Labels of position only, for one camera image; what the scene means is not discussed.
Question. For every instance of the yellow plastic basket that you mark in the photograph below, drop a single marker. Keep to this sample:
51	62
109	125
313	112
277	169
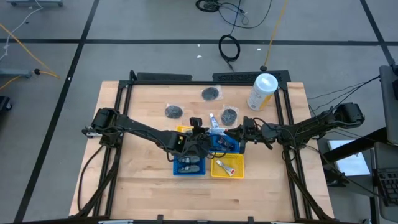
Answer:
236	160
182	128

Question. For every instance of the white sheet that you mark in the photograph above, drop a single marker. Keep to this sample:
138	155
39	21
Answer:
351	161

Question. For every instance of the black keyboard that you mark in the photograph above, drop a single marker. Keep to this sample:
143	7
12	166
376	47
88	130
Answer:
388	186

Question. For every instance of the black vented box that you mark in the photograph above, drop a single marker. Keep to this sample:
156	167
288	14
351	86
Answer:
236	76

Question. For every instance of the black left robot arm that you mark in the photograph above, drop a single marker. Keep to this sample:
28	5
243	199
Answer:
146	132

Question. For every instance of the white toiletry tube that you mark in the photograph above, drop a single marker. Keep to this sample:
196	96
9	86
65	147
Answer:
218	130

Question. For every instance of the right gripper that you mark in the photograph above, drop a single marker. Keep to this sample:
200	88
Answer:
258	133

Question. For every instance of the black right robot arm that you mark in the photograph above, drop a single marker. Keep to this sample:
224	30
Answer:
311	127

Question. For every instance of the black caster wheel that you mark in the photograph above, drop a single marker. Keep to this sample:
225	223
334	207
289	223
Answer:
4	104

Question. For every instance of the grey monitor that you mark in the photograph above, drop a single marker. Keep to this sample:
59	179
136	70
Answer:
388	99

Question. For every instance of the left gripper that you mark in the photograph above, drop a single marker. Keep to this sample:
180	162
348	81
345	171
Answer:
196	143

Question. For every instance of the white red toothpaste tube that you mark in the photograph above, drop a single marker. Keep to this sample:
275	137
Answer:
225	168

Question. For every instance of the blue plastic basket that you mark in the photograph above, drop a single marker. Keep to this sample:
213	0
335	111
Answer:
202	168
233	149

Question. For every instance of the black disc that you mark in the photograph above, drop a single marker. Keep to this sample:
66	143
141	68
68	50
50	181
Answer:
211	93
173	111
229	116

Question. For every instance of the white tube blue cap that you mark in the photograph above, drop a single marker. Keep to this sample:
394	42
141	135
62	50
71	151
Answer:
213	119

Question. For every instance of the grey metal stand foot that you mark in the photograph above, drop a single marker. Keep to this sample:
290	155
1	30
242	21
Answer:
34	2
15	73

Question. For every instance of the black desk bar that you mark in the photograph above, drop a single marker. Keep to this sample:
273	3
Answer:
357	146

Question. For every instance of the black aluminium table frame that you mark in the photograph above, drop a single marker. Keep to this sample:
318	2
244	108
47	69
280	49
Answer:
186	83

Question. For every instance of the white wipes canister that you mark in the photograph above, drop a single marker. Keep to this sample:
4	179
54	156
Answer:
262	90

